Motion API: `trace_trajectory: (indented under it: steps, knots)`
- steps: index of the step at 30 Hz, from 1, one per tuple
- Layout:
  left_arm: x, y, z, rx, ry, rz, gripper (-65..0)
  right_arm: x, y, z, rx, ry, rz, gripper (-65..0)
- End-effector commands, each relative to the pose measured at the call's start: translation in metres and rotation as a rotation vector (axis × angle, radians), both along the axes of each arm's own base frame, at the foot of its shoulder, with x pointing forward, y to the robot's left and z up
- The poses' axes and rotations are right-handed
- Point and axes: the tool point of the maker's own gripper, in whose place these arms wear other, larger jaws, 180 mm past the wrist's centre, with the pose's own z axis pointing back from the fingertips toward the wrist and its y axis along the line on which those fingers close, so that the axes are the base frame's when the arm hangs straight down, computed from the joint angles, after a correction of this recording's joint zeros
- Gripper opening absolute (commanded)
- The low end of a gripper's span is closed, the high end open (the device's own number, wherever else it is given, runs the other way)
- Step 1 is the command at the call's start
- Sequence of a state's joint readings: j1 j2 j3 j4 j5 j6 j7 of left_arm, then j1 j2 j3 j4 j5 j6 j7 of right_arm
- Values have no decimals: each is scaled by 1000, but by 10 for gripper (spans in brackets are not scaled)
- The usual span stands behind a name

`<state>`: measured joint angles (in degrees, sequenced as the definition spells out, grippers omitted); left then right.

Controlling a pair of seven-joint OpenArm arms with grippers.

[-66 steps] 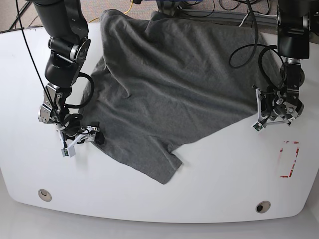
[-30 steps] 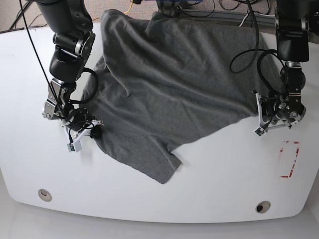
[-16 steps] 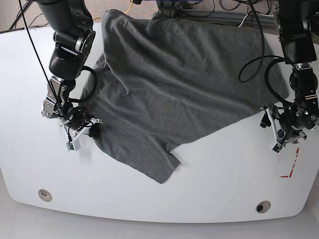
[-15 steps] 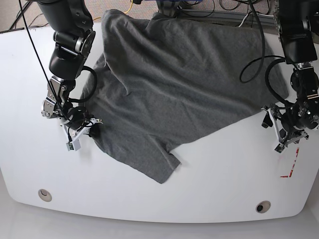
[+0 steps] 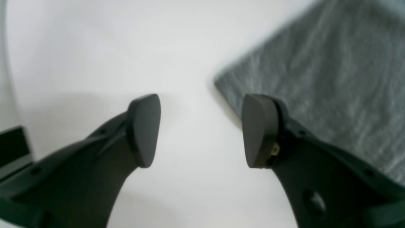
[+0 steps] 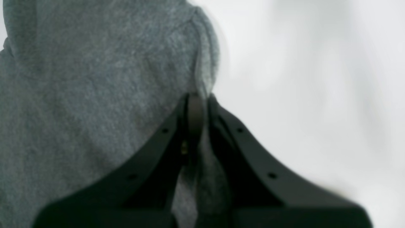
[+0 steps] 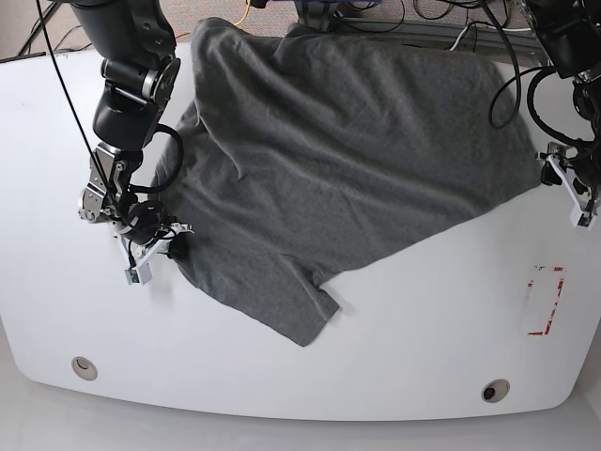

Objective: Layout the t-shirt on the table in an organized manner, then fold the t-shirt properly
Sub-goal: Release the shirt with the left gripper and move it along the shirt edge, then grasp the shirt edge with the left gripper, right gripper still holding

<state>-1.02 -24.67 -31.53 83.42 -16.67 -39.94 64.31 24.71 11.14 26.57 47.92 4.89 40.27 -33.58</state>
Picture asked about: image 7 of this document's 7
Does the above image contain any red tape rectangle marking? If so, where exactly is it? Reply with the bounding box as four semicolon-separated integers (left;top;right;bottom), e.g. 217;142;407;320
522;266;565;336

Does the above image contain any right table cable grommet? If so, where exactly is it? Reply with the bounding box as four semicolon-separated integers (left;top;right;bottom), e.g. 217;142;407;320
481;379;510;403

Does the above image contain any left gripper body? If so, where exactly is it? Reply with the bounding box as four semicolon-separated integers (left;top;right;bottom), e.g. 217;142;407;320
537;142;600;216

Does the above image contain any left table cable grommet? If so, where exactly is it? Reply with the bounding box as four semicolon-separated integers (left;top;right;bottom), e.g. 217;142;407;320
71;356;99;381

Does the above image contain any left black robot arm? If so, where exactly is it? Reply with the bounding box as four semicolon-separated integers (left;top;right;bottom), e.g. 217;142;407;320
519;1;600;229

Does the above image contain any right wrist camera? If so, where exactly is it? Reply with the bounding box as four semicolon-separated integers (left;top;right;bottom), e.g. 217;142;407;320
125;263;152;286

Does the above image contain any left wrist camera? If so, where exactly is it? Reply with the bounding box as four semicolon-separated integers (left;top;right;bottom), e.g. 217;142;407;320
570;206;596;230

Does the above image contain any aluminium frame stand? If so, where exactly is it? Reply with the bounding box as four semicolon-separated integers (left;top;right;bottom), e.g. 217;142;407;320
293;1;547;61

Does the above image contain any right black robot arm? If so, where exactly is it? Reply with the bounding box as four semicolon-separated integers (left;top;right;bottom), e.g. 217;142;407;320
70;1;184;268

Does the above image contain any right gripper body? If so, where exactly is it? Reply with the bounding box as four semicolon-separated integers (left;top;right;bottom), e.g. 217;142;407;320
115;199;193;271

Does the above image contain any white cable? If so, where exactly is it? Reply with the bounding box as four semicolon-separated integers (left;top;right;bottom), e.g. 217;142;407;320
448;23;475;52

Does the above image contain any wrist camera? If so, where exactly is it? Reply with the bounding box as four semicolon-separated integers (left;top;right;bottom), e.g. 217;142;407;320
125;263;152;286
570;206;596;230

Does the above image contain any table cable grommet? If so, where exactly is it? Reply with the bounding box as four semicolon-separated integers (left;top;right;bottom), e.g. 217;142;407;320
481;379;510;403
71;356;99;381

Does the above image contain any grey t-shirt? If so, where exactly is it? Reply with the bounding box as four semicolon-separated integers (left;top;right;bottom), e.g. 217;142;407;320
160;18;540;347

